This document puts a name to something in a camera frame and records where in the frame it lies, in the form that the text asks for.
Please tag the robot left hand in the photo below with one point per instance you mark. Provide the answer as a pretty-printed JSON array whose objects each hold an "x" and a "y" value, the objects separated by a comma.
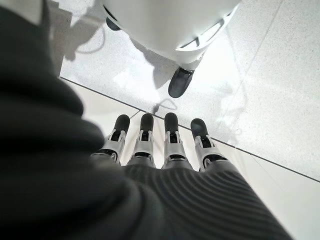
[{"x": 75, "y": 187}]

